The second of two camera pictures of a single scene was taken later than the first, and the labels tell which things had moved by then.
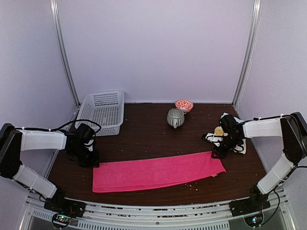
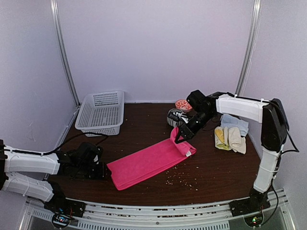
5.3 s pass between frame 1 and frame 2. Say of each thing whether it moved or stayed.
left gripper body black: moved
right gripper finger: moved
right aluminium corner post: stayed
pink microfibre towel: moved
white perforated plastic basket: stayed
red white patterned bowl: stayed
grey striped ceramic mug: stayed
